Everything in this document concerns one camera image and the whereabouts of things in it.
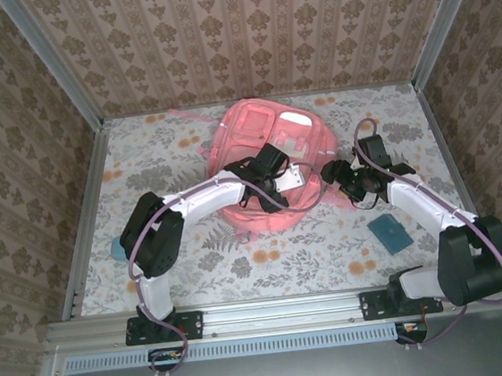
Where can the black wiring port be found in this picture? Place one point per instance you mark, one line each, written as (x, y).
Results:
(161, 358)
(412, 330)

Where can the teal snap pouch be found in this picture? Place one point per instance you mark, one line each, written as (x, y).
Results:
(390, 234)

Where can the aluminium back frame rail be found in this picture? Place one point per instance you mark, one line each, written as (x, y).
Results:
(357, 87)

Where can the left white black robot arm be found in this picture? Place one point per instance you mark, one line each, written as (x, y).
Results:
(207, 197)

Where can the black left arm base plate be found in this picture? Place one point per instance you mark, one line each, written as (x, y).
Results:
(193, 324)

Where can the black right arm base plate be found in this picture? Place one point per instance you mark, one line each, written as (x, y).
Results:
(371, 305)

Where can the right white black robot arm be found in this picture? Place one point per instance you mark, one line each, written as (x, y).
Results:
(428, 205)

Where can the light blue pencil case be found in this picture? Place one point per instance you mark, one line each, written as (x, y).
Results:
(116, 250)

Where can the aluminium frame post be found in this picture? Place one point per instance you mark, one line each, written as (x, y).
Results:
(445, 19)
(52, 60)

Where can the pink backpack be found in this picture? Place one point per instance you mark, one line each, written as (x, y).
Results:
(253, 125)

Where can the aluminium side frame rail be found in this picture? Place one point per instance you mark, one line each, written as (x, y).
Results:
(94, 159)
(437, 132)

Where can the floral tablecloth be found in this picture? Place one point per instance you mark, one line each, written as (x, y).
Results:
(285, 260)

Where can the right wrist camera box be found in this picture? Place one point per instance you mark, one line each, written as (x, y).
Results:
(356, 161)

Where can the aluminium front frame rail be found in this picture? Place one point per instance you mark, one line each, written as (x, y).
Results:
(282, 312)

